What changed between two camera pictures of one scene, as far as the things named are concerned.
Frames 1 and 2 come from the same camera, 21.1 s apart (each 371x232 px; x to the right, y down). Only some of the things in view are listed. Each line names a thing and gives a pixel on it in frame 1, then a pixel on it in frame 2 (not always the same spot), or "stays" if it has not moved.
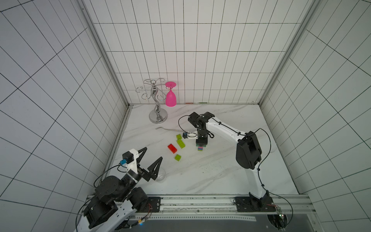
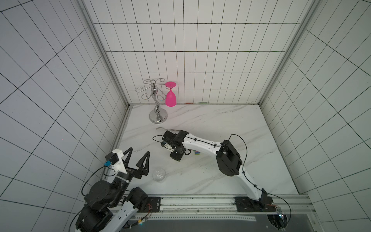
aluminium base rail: (190, 208) stays
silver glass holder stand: (157, 87) stays
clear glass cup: (161, 175) stays
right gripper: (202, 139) -> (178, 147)
